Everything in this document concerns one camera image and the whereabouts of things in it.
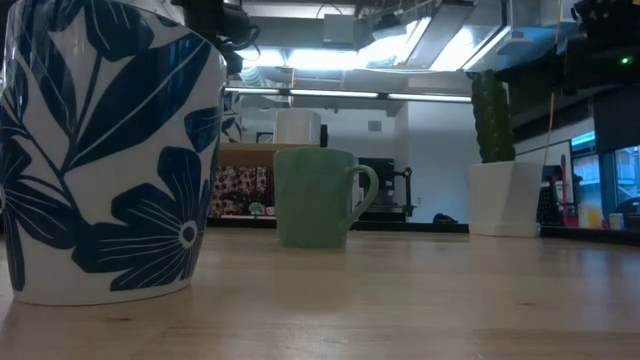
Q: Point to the long ceiling light strip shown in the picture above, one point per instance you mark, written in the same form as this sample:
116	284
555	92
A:
345	94

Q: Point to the green ceramic mug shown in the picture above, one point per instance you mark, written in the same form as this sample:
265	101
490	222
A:
312	200

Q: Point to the small white cup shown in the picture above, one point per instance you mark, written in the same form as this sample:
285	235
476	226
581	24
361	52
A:
616	221

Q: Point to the pale grey ceramic mug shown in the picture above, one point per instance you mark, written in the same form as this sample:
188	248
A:
297	127

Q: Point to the white planter pot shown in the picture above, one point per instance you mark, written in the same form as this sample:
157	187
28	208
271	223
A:
502	200

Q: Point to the small black lump object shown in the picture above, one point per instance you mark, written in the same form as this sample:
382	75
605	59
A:
445	218

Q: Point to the yellow container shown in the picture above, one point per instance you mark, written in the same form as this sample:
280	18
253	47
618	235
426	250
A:
593	217

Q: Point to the red stand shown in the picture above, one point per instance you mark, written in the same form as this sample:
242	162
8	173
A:
567	195

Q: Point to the green cactus plant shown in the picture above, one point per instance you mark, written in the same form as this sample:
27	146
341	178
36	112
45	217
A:
492	120

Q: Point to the white mug blue floral print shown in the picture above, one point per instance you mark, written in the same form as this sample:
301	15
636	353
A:
100	165

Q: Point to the black coffee machine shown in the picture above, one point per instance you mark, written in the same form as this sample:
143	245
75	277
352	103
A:
385	190

